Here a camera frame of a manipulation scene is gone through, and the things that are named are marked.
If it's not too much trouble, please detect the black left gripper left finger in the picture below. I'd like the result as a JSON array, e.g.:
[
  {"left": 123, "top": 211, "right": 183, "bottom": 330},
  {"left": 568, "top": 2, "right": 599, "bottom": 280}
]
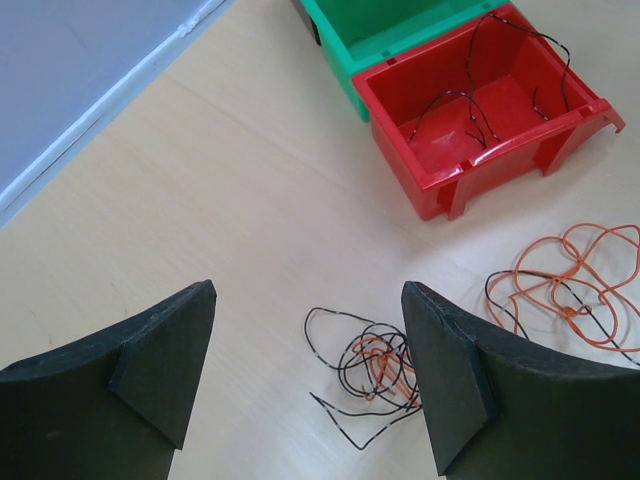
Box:
[{"left": 1, "top": 280, "right": 216, "bottom": 479}]

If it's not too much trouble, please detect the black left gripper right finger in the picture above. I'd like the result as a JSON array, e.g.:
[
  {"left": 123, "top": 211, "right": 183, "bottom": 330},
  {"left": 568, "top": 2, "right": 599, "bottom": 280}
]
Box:
[{"left": 401, "top": 281, "right": 639, "bottom": 479}]

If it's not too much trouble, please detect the orange cable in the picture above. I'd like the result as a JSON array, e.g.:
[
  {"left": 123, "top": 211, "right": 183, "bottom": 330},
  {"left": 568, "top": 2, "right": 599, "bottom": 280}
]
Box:
[
  {"left": 348, "top": 334, "right": 421, "bottom": 411},
  {"left": 484, "top": 222, "right": 640, "bottom": 365}
]

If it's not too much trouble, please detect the red plastic bin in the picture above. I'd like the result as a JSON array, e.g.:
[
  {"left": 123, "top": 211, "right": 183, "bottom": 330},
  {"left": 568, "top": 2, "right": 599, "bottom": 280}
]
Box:
[{"left": 353, "top": 4, "right": 625, "bottom": 220}]

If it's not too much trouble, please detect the green plastic bin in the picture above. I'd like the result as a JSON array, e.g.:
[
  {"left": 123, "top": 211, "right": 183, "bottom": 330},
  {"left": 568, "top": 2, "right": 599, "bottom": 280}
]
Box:
[{"left": 302, "top": 0, "right": 504, "bottom": 122}]

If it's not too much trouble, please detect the black plastic bin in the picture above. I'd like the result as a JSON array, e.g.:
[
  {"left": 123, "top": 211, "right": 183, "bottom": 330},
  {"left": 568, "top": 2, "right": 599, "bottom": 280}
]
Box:
[{"left": 298, "top": 4, "right": 321, "bottom": 46}]

